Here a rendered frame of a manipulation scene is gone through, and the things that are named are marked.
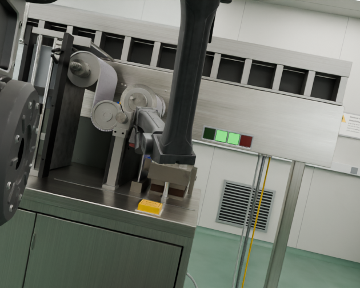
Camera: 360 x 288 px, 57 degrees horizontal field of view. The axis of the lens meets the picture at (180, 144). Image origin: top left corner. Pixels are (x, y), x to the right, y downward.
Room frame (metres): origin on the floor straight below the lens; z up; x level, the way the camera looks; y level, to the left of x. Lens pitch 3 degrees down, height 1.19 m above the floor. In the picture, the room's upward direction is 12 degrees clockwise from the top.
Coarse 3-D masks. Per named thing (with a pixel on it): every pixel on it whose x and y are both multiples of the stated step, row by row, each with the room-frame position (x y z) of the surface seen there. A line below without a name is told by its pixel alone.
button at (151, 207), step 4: (144, 200) 1.09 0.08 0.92; (140, 204) 1.04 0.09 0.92; (144, 204) 1.04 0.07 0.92; (148, 204) 1.05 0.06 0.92; (152, 204) 1.06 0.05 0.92; (156, 204) 1.07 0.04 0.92; (160, 204) 1.08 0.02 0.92; (140, 208) 1.03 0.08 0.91; (144, 208) 1.03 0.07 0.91; (148, 208) 1.03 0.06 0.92; (152, 208) 1.03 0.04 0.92; (156, 208) 1.03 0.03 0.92; (160, 208) 1.05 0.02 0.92; (148, 212) 1.03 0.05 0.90; (152, 212) 1.03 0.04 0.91; (156, 212) 1.03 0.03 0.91
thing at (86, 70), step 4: (76, 60) 1.28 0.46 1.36; (80, 60) 1.28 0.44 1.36; (84, 64) 1.28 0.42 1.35; (88, 64) 1.33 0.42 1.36; (84, 68) 1.28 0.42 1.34; (88, 68) 1.31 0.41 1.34; (72, 72) 1.28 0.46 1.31; (76, 72) 1.28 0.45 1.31; (80, 72) 1.28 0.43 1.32; (84, 72) 1.28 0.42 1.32; (88, 72) 1.31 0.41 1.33; (80, 76) 1.30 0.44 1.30; (84, 76) 1.32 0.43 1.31
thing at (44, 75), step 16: (32, 32) 1.22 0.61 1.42; (48, 32) 1.21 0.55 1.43; (64, 32) 1.20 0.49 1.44; (32, 48) 1.24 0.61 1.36; (48, 48) 1.24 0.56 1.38; (64, 48) 1.20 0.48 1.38; (32, 64) 1.25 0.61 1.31; (48, 64) 1.24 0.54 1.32; (64, 64) 1.21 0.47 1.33; (32, 80) 1.22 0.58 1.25; (48, 80) 1.21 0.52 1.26; (64, 80) 1.23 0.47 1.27; (48, 96) 1.22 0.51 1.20; (48, 128) 1.20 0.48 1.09; (48, 144) 1.20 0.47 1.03; (48, 160) 1.23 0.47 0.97
